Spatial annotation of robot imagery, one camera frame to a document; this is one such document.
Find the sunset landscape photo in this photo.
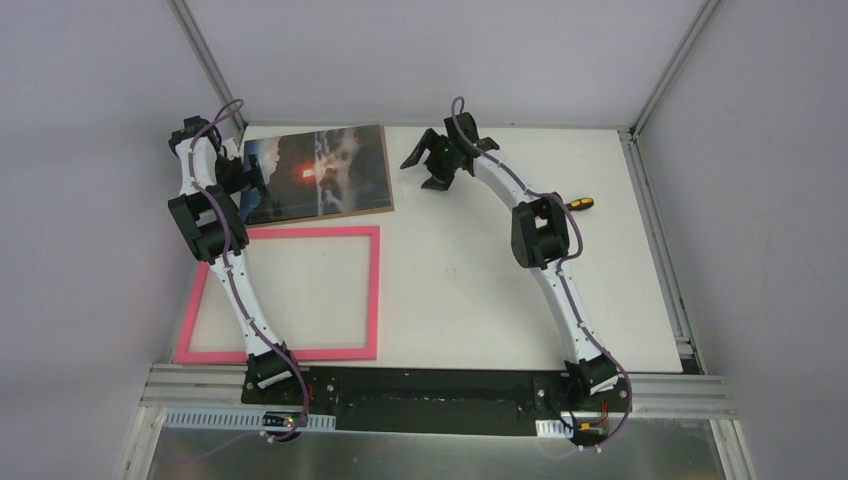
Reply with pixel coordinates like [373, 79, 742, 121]
[239, 125, 391, 226]

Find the black screwdriver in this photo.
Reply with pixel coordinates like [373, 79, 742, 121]
[565, 197, 595, 212]

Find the pink photo frame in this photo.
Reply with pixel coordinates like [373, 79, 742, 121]
[173, 226, 381, 365]

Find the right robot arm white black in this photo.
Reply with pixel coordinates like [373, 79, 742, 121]
[401, 112, 625, 410]

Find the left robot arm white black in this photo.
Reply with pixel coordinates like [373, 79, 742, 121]
[167, 116, 307, 405]

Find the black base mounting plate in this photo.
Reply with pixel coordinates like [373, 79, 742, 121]
[241, 366, 627, 436]

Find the brown frame backing board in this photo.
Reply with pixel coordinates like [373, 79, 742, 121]
[248, 124, 395, 228]

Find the left white cable duct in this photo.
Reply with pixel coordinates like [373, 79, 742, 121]
[163, 407, 336, 435]

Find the white cable duct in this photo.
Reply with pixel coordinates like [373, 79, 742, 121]
[163, 407, 336, 435]
[535, 419, 573, 439]

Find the right white cable duct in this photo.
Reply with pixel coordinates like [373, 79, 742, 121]
[535, 419, 573, 439]

